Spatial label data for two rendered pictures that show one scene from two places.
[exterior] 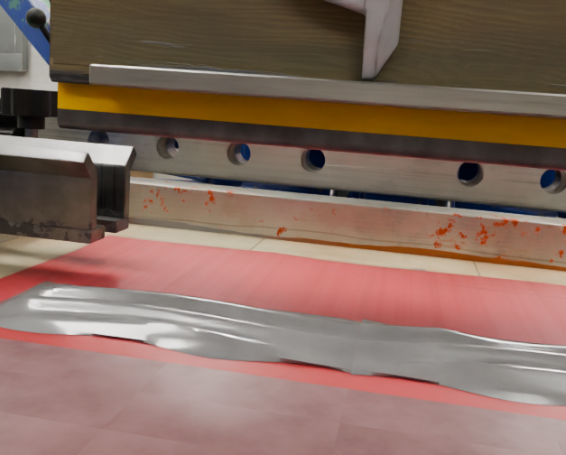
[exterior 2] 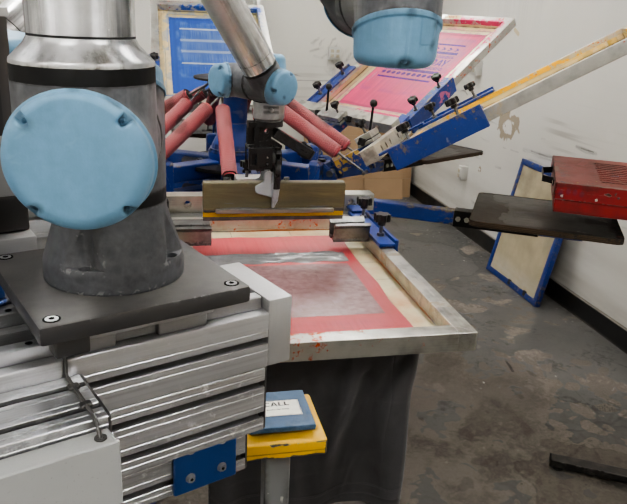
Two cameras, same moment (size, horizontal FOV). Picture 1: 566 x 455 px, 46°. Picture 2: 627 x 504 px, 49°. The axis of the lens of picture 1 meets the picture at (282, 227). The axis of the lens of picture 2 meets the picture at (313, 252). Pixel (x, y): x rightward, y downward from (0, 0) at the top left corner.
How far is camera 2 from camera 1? 141 cm
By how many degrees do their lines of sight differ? 24
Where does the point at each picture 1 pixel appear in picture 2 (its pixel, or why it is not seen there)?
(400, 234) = (268, 226)
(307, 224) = (242, 226)
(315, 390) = (275, 266)
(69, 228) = (206, 242)
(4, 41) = not seen: outside the picture
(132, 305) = (233, 257)
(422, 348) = (288, 256)
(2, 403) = not seen: hidden behind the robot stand
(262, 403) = (269, 269)
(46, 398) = not seen: hidden behind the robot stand
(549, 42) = (304, 198)
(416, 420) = (292, 267)
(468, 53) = (290, 201)
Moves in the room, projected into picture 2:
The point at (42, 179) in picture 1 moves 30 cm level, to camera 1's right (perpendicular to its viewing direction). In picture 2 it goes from (199, 232) to (311, 224)
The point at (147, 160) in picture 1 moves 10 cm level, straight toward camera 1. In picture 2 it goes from (181, 209) to (196, 218)
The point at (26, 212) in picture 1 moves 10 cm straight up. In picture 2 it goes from (195, 240) to (195, 201)
